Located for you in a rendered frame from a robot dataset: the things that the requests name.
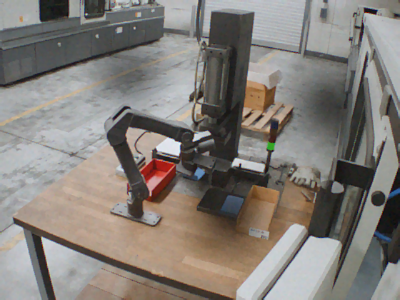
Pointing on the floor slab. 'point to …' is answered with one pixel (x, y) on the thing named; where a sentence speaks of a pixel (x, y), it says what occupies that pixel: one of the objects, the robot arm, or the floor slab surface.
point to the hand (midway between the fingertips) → (189, 175)
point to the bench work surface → (148, 235)
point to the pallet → (263, 118)
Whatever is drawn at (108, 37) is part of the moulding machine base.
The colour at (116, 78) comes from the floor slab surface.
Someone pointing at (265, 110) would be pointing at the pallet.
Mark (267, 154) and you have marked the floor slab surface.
